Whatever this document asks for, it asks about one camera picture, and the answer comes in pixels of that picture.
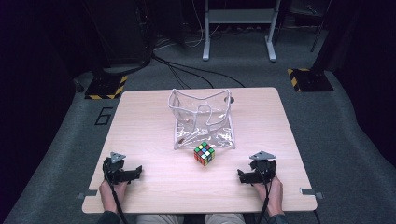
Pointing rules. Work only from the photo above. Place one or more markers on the person's left hand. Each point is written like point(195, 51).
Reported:
point(109, 194)

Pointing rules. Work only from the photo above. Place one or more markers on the black yellow striped base plate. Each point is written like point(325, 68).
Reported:
point(106, 87)
point(311, 81)

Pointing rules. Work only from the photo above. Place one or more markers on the black stand post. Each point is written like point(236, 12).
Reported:
point(323, 46)

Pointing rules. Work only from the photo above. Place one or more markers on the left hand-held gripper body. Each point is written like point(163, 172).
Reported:
point(113, 169)

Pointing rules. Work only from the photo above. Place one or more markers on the multicoloured puzzle cube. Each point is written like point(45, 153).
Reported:
point(204, 153)

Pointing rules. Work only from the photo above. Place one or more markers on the person's right hand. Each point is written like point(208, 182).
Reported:
point(274, 196)

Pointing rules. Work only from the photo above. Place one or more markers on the person's left leg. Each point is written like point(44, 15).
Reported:
point(162, 219)

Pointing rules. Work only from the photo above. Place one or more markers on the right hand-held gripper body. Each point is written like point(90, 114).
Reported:
point(264, 169)

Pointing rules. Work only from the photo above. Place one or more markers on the clear plastic bag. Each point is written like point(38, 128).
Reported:
point(202, 121)

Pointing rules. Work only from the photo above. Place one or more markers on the black equipment stand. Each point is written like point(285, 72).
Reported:
point(124, 37)

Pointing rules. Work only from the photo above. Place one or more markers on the grey tape strip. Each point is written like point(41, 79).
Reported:
point(311, 192)
point(88, 193)

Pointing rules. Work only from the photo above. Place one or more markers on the white metal stand frame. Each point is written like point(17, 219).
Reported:
point(208, 37)

